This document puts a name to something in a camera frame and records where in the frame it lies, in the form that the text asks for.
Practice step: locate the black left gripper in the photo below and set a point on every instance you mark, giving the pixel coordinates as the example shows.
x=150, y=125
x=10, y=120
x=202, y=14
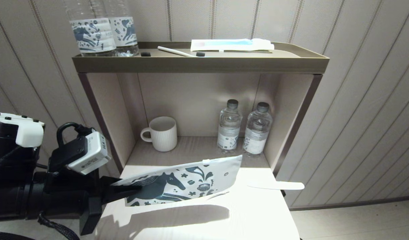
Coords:
x=91, y=213

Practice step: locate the white bag with horse print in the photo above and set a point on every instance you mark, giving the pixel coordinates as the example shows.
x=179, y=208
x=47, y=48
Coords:
x=177, y=186

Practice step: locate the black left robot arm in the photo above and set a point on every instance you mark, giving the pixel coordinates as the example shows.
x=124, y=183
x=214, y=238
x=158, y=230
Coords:
x=11, y=196

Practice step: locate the white ribbed ceramic mug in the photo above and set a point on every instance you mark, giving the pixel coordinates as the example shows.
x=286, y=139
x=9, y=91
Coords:
x=162, y=133

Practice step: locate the small clear water bottle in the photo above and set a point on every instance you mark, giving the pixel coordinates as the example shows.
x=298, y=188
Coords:
x=229, y=133
x=257, y=136

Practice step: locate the small black cap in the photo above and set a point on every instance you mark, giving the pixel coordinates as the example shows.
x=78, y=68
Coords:
x=145, y=53
x=200, y=54

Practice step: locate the beige open shelf unit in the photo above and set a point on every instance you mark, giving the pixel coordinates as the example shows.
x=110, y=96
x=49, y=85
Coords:
x=197, y=65

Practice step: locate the white stick toothbrush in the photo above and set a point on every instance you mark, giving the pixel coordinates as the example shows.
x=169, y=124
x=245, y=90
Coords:
x=174, y=51

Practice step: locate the large blue-label water bottle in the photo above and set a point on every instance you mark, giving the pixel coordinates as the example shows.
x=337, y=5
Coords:
x=91, y=33
x=126, y=30

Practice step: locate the white plastic comb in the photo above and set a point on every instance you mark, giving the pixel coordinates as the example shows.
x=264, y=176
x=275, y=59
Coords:
x=281, y=185

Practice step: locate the white packet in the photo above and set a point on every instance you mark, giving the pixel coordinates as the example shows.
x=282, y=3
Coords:
x=231, y=45

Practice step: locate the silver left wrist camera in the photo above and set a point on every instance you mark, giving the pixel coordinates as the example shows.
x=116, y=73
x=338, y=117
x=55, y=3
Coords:
x=87, y=155

